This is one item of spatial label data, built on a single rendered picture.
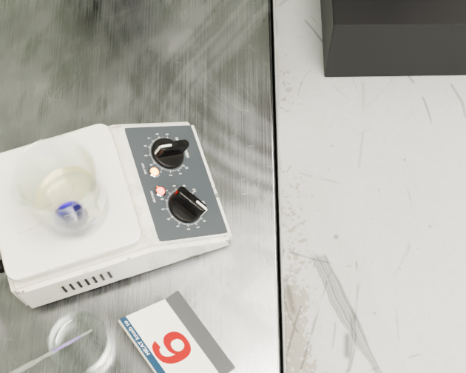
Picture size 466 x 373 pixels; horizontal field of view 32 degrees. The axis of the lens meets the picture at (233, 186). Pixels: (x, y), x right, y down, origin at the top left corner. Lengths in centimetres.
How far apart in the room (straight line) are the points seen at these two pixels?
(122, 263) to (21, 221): 9
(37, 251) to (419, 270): 35
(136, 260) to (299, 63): 28
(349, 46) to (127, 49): 24
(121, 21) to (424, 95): 33
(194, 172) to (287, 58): 18
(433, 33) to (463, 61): 7
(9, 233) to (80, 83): 21
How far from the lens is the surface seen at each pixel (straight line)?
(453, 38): 81
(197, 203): 73
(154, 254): 73
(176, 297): 77
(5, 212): 73
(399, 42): 81
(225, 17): 89
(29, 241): 72
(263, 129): 83
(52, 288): 74
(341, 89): 85
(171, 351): 74
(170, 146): 75
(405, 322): 78
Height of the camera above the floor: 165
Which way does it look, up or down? 69 degrees down
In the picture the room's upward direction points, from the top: 3 degrees counter-clockwise
